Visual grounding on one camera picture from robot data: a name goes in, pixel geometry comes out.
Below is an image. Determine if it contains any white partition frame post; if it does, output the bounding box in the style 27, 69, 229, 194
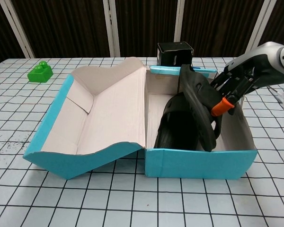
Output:
174, 0, 186, 43
245, 0, 276, 57
1, 0, 36, 59
102, 0, 121, 57

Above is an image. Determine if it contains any green toy building block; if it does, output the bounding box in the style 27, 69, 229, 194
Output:
27, 61, 53, 84

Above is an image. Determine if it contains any white black-grid checkered tablecloth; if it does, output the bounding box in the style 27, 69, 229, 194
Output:
0, 56, 284, 227

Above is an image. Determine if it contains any black square cup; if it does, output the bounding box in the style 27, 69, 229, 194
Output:
156, 42, 195, 67

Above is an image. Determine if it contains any light blue shoebox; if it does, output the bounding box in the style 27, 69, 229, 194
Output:
22, 56, 258, 181

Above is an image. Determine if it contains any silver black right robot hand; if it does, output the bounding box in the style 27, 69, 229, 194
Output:
209, 41, 284, 117

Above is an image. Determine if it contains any black rubber slipper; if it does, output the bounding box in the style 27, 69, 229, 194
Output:
178, 63, 224, 152
154, 92, 218, 151

